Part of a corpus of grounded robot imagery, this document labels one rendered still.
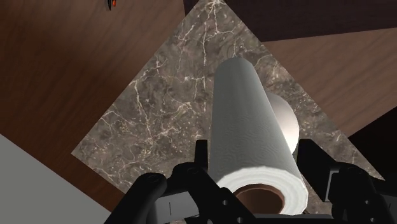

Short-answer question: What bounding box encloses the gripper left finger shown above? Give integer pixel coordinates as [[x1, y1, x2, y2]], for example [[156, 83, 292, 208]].
[[104, 139, 256, 224]]

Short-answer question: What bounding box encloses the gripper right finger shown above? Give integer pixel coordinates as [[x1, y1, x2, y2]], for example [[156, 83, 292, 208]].
[[296, 138, 397, 224]]

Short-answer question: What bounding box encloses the white paper towel roll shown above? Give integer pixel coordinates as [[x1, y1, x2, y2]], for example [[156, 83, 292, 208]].
[[208, 57, 309, 216]]

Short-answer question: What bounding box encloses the brown marble top table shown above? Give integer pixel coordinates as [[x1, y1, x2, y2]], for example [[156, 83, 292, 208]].
[[71, 0, 386, 224]]

